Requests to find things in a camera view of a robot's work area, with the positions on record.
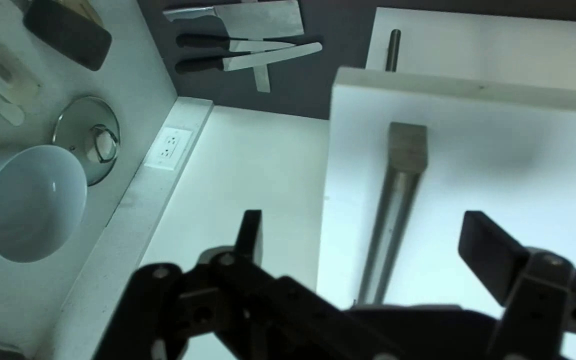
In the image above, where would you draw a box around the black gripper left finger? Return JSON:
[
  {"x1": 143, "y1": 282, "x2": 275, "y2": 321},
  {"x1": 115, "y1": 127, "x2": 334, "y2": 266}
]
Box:
[{"x1": 92, "y1": 209, "x2": 345, "y2": 360}]

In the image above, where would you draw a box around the white cabinet door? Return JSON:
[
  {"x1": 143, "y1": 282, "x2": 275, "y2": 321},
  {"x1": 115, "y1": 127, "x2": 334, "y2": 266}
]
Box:
[
  {"x1": 363, "y1": 6, "x2": 576, "y2": 96},
  {"x1": 314, "y1": 67, "x2": 576, "y2": 360}
]

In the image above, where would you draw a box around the black spatula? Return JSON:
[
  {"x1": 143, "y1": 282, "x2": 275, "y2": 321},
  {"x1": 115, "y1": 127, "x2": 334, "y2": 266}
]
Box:
[{"x1": 21, "y1": 0, "x2": 113, "y2": 72}]

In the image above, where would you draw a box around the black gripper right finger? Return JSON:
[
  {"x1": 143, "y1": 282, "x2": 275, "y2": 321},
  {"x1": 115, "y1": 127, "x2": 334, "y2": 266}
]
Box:
[{"x1": 456, "y1": 209, "x2": 576, "y2": 360}]

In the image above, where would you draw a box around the pale blue bowl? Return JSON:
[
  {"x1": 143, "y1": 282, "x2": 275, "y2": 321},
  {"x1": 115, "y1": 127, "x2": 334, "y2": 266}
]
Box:
[{"x1": 0, "y1": 143, "x2": 89, "y2": 265}]

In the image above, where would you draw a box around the white wall outlet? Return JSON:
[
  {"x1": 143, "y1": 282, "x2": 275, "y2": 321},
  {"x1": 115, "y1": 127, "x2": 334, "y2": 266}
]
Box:
[{"x1": 141, "y1": 125, "x2": 193, "y2": 172}]

